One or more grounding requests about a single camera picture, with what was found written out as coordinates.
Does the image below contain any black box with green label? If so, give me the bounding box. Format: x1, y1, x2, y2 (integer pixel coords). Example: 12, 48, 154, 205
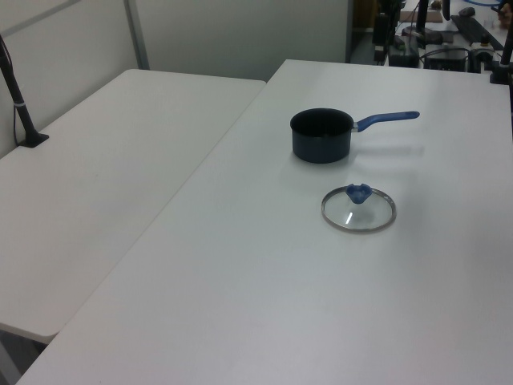
390, 34, 418, 67

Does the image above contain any glass lid with blue knob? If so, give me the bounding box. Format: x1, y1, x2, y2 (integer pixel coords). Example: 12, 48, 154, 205
320, 182, 398, 233

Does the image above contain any dark blue saucepan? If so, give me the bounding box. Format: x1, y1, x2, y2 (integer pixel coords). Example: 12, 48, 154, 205
289, 107, 421, 164

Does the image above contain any wide grey partition post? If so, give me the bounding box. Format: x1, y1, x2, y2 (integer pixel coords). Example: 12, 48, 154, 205
123, 0, 151, 70

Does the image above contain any black computer box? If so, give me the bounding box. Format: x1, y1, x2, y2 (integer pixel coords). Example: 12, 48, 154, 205
423, 47, 471, 72

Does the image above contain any white desk device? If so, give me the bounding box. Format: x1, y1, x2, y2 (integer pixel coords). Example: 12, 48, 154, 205
470, 41, 503, 74

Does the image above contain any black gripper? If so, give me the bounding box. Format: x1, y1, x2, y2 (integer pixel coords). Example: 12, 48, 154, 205
372, 13, 389, 65

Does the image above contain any black monitor stand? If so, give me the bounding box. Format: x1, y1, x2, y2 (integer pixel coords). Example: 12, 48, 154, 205
402, 0, 444, 46

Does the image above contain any brown board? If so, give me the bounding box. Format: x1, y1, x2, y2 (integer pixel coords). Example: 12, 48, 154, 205
400, 10, 446, 24

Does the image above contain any blue cable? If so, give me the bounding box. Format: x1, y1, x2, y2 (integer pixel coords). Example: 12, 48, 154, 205
460, 0, 505, 10

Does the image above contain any white side table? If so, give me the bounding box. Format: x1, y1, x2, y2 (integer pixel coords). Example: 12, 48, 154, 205
0, 68, 269, 338

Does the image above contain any black keyboard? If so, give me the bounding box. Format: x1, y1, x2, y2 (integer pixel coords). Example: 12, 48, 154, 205
450, 14, 507, 47

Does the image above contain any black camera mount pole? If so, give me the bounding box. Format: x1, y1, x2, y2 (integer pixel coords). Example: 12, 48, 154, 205
488, 28, 513, 85
0, 34, 50, 150

